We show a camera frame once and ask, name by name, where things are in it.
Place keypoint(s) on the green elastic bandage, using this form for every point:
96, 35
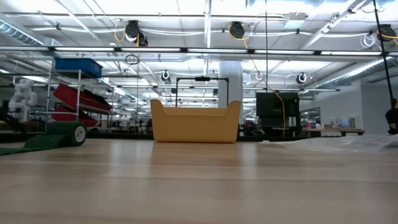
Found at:
65, 132

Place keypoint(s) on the yellow plastic bin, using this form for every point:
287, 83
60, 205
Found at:
196, 124

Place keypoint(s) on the black monitor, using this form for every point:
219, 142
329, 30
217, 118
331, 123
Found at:
273, 109

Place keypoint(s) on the thin black vertical pole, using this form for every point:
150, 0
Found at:
266, 46

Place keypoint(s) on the metal shelf rack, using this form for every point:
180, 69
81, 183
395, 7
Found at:
78, 81

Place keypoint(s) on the red storage bin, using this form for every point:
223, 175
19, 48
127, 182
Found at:
65, 115
71, 95

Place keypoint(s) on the blue storage bin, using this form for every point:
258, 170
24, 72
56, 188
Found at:
77, 67

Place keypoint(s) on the white ceiling box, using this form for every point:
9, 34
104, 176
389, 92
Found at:
295, 20

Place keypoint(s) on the wooden background table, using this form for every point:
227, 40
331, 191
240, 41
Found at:
332, 130

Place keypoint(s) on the clear plastic bag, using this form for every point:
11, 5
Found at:
342, 143

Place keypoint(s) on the white robot figure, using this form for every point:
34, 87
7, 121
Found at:
21, 99

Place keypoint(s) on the thin black slanted pole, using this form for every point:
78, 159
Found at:
384, 59

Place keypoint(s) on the black camera gantry frame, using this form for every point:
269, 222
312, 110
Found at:
202, 78

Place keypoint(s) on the suspended light rail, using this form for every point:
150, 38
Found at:
217, 50

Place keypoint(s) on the silver air duct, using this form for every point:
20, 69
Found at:
357, 72
18, 32

